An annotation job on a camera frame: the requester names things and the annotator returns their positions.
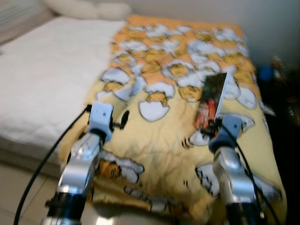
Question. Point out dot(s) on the dark red snack packet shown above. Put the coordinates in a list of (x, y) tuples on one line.
[(211, 98)]

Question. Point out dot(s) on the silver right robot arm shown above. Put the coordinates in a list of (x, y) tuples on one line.
[(232, 178)]

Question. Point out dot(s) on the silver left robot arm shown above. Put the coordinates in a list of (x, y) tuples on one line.
[(77, 168)]

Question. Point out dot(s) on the yellow egg-cartoon blanket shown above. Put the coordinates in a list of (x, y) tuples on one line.
[(164, 136)]

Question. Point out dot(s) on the small blue object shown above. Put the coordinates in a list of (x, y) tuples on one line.
[(266, 73)]

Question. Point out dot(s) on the white quilted mattress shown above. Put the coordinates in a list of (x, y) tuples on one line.
[(47, 79)]

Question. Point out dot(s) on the short cream bolster pillow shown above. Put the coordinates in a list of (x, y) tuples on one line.
[(115, 10)]

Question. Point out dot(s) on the long cream bolster pillow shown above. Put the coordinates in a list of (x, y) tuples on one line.
[(72, 8)]

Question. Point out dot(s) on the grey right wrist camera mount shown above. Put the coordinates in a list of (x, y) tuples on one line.
[(230, 127)]

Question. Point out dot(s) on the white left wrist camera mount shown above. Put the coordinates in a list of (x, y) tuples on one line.
[(101, 119)]

